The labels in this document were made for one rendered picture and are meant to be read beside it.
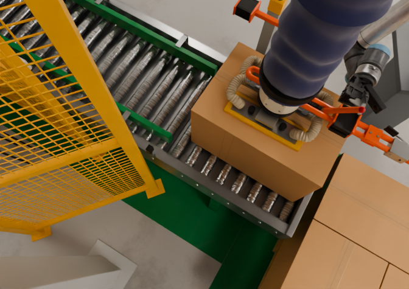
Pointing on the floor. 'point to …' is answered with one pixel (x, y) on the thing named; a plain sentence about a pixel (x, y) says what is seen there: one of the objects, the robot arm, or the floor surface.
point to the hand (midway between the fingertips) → (350, 124)
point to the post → (275, 10)
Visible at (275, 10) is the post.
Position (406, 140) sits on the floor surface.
